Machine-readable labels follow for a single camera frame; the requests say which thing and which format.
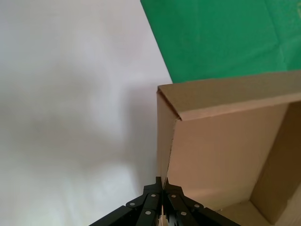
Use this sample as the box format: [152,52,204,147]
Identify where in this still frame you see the small cardboard box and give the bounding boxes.
[156,70,301,226]

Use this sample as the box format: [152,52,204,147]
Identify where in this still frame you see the green table cloth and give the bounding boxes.
[140,0,301,84]

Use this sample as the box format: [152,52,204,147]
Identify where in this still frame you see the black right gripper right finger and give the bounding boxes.
[164,181,236,226]

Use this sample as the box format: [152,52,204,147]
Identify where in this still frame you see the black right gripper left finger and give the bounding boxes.
[88,176,164,226]

